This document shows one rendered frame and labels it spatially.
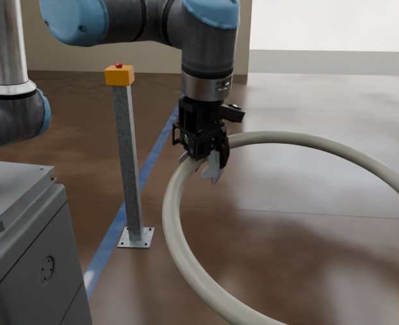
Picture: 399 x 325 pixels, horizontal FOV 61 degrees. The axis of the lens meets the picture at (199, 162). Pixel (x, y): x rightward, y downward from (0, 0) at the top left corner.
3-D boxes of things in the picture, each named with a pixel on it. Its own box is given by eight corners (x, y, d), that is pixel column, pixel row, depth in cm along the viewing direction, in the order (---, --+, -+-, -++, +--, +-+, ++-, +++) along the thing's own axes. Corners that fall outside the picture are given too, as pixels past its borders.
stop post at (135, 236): (154, 228, 229) (142, 62, 181) (149, 248, 211) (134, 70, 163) (124, 227, 230) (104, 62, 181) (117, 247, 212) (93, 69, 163)
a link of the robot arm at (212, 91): (207, 54, 64) (246, 71, 59) (205, 78, 67) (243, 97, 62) (170, 66, 59) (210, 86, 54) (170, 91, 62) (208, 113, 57)
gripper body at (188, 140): (171, 147, 69) (171, 93, 61) (201, 131, 74) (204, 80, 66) (197, 165, 65) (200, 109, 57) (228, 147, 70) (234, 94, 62)
